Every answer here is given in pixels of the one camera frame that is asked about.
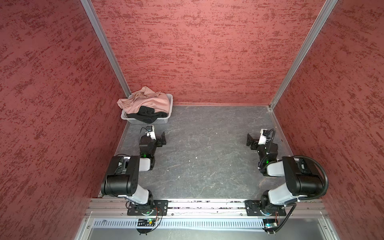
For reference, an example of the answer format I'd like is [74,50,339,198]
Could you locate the left aluminium corner post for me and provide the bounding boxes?
[81,0,131,98]

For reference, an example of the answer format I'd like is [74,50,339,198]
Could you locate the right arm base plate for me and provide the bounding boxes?
[244,200,287,217]

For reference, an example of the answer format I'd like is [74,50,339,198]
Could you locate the right aluminium corner post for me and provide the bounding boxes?
[269,0,338,112]

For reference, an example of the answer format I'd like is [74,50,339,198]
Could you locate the aluminium corner post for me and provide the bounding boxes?
[269,0,338,112]
[81,0,131,98]

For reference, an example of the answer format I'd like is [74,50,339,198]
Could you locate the black shorts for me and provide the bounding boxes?
[125,106,168,124]

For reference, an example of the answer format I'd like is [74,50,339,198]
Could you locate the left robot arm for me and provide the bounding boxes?
[101,131,169,216]

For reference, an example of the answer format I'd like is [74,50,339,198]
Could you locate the slotted white cable duct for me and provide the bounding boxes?
[93,218,264,231]

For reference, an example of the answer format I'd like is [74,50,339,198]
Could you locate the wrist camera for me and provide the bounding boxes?
[258,129,270,145]
[145,125,157,140]

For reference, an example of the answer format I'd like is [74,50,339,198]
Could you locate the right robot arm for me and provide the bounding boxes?
[245,129,329,217]

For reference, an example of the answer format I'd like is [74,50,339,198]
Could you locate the white plastic basket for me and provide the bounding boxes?
[121,94,173,124]

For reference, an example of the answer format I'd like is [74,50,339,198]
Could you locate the circuit board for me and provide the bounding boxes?
[263,219,279,232]
[137,219,157,228]

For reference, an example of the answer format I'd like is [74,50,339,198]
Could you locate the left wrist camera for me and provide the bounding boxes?
[145,125,157,140]

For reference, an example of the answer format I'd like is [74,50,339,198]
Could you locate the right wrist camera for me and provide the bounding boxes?
[258,129,270,145]

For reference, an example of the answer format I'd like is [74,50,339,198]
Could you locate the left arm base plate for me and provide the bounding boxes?
[126,200,169,217]

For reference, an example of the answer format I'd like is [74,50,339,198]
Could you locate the pink shorts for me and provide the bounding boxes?
[117,87,171,114]

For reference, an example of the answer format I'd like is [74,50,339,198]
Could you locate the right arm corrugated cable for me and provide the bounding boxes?
[269,155,330,234]

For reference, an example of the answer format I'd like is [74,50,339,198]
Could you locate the left circuit board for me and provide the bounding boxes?
[137,219,157,228]

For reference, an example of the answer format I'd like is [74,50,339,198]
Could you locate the right circuit board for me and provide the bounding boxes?
[263,219,279,232]

